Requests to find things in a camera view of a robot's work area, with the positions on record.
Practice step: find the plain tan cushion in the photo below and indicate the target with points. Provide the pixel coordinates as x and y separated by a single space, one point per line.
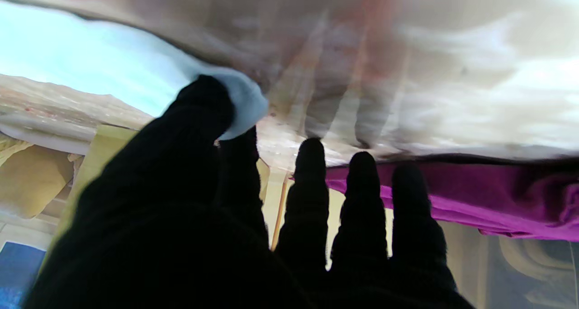
31 182

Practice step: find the tripod floor lamp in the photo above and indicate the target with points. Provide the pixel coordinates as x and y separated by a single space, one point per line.
279 209

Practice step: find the flat screen television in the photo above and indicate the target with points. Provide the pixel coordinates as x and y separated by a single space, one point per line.
533 273

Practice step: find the white framed window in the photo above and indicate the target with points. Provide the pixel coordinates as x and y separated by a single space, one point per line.
18 273

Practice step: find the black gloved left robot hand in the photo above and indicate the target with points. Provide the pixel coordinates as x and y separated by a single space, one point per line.
172 236

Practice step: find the light blue sock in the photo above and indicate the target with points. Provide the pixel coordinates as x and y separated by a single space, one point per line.
113 64

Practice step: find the kraft paper bag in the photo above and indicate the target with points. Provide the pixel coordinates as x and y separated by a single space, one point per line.
104 150

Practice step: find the purple shorts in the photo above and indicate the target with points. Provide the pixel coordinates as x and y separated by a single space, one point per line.
497 196

